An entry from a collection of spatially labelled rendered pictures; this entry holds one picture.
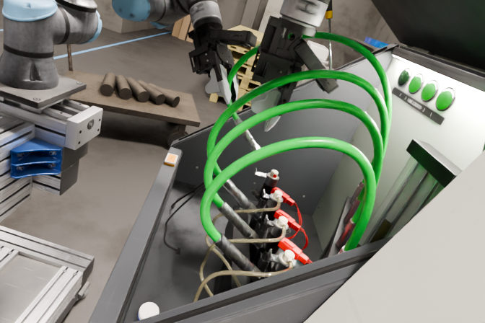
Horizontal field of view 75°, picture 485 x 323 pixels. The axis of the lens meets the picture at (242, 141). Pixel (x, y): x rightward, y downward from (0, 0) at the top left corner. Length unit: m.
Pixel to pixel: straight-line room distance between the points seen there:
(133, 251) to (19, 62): 0.61
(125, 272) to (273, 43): 0.48
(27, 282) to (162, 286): 0.89
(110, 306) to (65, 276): 0.98
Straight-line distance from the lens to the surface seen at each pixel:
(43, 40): 1.03
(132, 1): 0.77
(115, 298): 0.61
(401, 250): 0.35
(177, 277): 0.81
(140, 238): 0.70
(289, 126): 0.99
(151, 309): 0.73
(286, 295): 0.40
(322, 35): 0.69
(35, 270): 1.63
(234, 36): 0.77
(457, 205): 0.33
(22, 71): 1.04
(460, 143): 0.70
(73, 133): 1.01
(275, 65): 0.58
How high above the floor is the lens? 1.44
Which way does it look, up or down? 24 degrees down
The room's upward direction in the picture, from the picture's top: 19 degrees clockwise
